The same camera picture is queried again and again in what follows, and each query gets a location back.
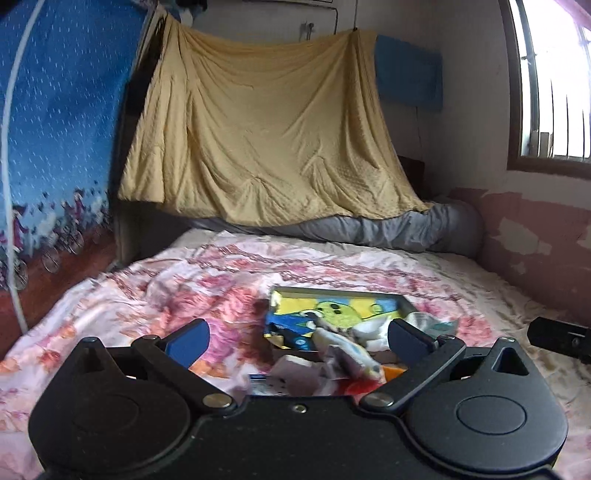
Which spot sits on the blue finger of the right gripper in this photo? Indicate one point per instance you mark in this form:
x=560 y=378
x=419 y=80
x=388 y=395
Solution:
x=561 y=337

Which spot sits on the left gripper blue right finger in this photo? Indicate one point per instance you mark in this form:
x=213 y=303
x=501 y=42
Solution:
x=428 y=360

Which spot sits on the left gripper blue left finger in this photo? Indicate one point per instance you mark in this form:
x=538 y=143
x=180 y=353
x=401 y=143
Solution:
x=169 y=359

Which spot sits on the orange cloth piece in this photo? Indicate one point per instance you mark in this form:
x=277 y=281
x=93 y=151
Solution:
x=392 y=372

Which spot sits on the white quilted baby cloth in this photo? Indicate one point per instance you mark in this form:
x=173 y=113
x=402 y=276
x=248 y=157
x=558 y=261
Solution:
x=372 y=334

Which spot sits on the striped pastel cloth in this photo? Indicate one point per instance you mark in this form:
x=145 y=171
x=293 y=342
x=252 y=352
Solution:
x=344 y=356

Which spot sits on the grey face mask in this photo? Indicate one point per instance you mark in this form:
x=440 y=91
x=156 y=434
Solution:
x=305 y=378

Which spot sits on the floral pink bed sheet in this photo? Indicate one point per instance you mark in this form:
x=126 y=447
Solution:
x=223 y=278

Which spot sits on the shallow tray with cartoon print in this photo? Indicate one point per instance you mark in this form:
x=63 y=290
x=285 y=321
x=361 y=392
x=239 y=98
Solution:
x=295 y=312

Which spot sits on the grey rolled duvet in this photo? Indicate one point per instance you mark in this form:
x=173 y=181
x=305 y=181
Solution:
x=452 y=226

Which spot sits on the yellow dotted hanging blanket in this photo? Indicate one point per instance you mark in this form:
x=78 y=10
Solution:
x=266 y=135

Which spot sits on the blue bicycle print curtain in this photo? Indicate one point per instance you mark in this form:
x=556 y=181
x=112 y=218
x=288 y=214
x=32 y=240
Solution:
x=64 y=69

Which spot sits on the blue wall cloth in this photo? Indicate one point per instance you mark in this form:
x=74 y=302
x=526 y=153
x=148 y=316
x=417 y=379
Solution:
x=409 y=74

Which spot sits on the window with brown frame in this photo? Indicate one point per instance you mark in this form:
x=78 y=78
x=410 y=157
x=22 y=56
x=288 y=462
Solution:
x=548 y=50

